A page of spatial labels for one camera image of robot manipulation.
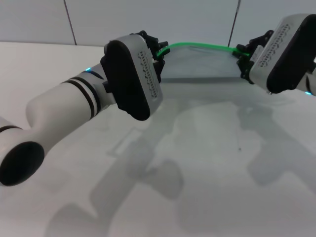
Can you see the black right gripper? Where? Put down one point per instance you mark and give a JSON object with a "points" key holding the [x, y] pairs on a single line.
{"points": [[259, 40]]}

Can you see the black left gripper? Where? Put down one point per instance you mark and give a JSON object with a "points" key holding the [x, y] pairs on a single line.
{"points": [[151, 47]]}

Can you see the transparent green-zip document bag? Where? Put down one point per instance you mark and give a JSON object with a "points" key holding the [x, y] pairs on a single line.
{"points": [[197, 64]]}

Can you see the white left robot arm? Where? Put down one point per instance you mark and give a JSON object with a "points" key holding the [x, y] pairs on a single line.
{"points": [[61, 103]]}

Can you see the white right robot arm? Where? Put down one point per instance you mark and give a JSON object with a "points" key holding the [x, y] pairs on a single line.
{"points": [[311, 82]]}

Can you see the left wrist camera housing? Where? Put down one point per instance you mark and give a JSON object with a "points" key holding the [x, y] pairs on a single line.
{"points": [[128, 79]]}

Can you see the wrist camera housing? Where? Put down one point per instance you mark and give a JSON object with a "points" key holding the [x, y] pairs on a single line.
{"points": [[284, 54], [128, 79]]}

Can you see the right wrist camera housing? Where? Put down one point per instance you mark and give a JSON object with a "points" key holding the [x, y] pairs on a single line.
{"points": [[284, 54]]}

